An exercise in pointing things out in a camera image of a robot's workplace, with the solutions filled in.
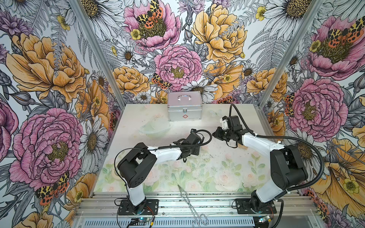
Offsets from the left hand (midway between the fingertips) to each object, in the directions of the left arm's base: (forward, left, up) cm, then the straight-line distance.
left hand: (194, 150), depth 92 cm
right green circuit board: (-37, -32, -3) cm, 49 cm away
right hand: (+5, -12, +6) cm, 14 cm away
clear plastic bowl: (+21, +28, -5) cm, 35 cm away
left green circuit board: (-36, +30, -5) cm, 47 cm away
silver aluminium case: (+35, +6, +5) cm, 36 cm away
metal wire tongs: (-36, -1, -2) cm, 36 cm away
